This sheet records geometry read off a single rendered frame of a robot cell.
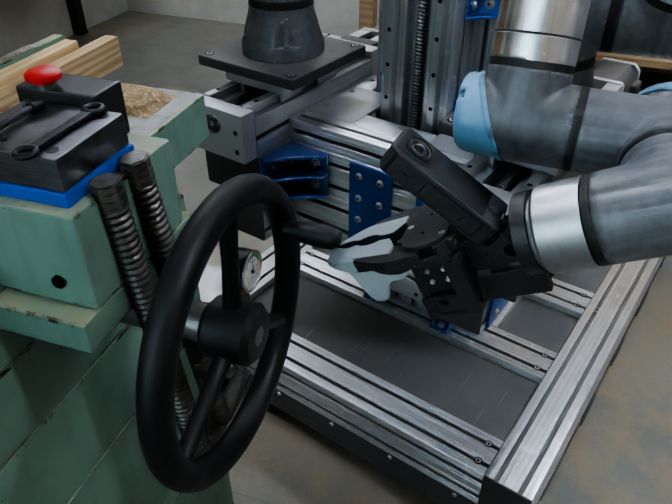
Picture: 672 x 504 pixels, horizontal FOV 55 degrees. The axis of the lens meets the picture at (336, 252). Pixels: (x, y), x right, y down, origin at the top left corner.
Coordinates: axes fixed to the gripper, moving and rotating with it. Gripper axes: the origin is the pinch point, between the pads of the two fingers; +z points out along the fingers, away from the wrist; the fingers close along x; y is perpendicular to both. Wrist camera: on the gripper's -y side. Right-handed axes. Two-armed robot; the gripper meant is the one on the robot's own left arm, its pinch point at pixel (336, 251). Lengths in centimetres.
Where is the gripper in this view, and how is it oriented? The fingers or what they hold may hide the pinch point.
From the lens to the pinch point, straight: 64.4
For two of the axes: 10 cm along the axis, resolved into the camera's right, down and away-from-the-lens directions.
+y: 4.6, 7.9, 4.0
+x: 3.8, -5.8, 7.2
